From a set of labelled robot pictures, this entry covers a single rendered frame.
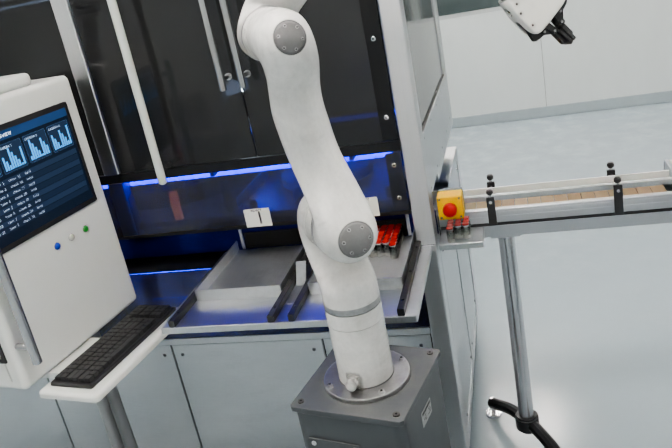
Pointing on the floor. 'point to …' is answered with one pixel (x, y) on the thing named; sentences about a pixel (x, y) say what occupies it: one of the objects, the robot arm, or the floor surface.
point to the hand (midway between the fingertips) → (563, 35)
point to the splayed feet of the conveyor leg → (521, 421)
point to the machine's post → (420, 195)
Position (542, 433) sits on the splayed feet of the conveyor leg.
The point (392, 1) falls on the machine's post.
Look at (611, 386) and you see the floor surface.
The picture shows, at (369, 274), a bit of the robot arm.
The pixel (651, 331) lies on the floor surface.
